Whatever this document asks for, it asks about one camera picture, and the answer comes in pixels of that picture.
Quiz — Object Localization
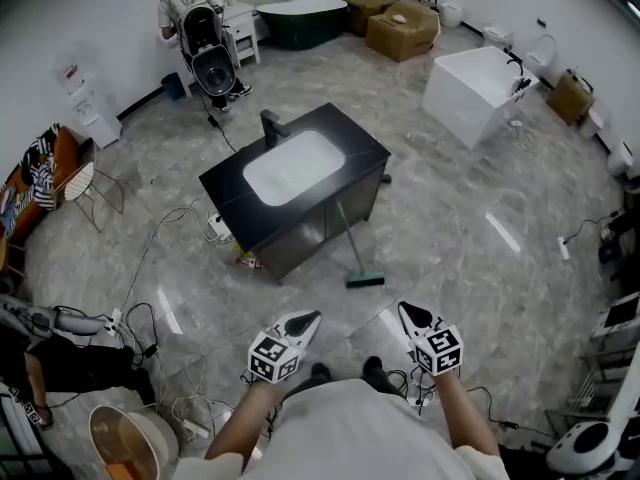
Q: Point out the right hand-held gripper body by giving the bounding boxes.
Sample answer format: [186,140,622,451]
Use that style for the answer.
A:
[408,317,466,378]

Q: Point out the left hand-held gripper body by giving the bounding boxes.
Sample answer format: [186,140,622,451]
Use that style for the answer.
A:
[248,322,308,385]

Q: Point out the green broom with metal handle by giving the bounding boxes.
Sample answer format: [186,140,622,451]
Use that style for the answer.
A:
[333,200,387,290]

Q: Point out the person's left forearm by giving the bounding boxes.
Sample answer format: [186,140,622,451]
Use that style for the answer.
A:
[204,377,282,462]

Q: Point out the person's right forearm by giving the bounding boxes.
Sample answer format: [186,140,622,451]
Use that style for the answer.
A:
[437,370,500,457]

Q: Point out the dark wooden vanity cabinet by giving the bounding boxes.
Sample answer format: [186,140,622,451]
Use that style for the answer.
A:
[198,101,392,285]

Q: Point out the person's white shirt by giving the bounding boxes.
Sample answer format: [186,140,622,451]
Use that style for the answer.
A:
[172,377,511,480]

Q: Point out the round wooden tub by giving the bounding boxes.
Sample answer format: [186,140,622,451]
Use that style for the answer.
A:
[88,404,180,480]

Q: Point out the white sink basin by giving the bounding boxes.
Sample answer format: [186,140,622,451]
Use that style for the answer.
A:
[242,128,346,207]

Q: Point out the metal rack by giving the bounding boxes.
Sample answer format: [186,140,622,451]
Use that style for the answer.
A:
[579,291,640,422]

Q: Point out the black sink faucet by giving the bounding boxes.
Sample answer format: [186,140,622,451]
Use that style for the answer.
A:
[259,109,293,149]

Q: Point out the grey backpack rig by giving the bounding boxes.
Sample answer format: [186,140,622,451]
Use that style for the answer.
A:
[0,301,109,340]
[177,0,237,98]

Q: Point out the white square bathtub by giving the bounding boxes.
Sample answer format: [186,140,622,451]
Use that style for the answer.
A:
[421,45,541,150]

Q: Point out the black bathtub faucet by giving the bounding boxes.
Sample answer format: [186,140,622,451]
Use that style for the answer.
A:
[505,52,532,94]

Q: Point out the dark waste bin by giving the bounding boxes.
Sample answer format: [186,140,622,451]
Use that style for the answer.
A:
[160,72,186,102]

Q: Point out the large cardboard box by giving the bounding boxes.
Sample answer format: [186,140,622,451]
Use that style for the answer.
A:
[365,0,441,63]

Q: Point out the white water dispenser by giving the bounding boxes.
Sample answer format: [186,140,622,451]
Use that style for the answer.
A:
[53,47,123,149]

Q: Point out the striped black white clothing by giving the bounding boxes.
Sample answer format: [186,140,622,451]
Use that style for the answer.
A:
[22,126,60,213]

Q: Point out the dark green bathtub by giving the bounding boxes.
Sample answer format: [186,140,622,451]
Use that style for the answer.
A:
[255,0,349,52]

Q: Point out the colourful clothes pile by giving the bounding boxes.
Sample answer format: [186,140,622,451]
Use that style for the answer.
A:
[0,187,32,242]

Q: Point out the long white cable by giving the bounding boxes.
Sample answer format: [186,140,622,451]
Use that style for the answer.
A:
[119,198,217,314]

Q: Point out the wire frame chair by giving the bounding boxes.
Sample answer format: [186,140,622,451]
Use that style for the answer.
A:
[52,140,134,234]

